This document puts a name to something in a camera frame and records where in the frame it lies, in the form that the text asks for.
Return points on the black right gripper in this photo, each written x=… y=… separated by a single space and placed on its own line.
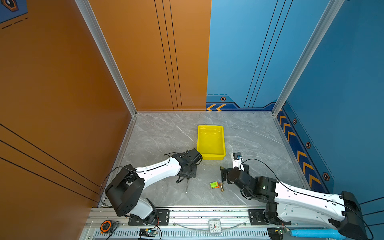
x=223 y=172

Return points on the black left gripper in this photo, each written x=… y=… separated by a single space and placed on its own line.
x=194 y=172

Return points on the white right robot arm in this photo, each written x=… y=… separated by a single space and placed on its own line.
x=286 y=204

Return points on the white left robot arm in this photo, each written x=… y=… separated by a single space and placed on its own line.
x=125 y=190

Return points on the yellow plastic bin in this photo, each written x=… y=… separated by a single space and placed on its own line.
x=211 y=142

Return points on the brass fitting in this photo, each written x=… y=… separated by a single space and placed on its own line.
x=221 y=185

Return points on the green orange small toy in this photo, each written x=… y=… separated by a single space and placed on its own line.
x=214 y=185

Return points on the white desk clock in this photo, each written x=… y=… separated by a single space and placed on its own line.
x=215 y=226

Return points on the green circuit board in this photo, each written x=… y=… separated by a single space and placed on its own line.
x=148 y=233

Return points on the orange black tape measure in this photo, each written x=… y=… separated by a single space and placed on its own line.
x=107 y=226

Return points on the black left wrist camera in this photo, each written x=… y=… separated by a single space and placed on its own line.
x=194 y=157

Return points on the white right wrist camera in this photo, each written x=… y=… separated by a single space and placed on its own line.
x=238 y=161

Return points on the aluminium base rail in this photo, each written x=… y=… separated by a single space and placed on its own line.
x=182 y=223

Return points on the aluminium corner post left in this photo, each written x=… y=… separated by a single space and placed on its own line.
x=104 y=49

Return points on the aluminium corner post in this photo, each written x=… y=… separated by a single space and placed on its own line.
x=104 y=49
x=318 y=34

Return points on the aluminium corner post right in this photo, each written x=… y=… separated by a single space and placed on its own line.
x=318 y=34

